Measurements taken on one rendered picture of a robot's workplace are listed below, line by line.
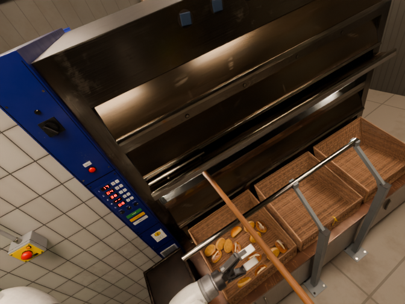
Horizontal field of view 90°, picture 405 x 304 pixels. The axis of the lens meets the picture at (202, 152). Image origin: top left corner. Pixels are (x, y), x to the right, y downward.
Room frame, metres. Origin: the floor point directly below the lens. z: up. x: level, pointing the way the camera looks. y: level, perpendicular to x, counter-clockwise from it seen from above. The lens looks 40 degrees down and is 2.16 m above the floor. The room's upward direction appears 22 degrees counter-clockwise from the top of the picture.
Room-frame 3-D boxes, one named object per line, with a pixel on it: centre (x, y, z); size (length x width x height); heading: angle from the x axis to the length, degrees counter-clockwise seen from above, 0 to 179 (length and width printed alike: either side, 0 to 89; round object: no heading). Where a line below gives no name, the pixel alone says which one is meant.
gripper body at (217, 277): (0.34, 0.11, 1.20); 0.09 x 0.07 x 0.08; 104
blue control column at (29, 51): (1.72, 0.72, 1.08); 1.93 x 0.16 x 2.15; 13
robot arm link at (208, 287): (0.32, 0.18, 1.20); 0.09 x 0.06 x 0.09; 14
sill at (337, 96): (1.08, -0.52, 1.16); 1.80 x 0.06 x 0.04; 103
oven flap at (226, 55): (1.06, -0.52, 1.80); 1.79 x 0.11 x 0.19; 103
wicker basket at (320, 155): (0.94, -1.19, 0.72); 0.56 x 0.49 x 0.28; 103
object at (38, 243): (0.67, 0.93, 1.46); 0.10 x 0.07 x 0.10; 103
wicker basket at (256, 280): (0.66, -0.02, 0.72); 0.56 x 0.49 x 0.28; 105
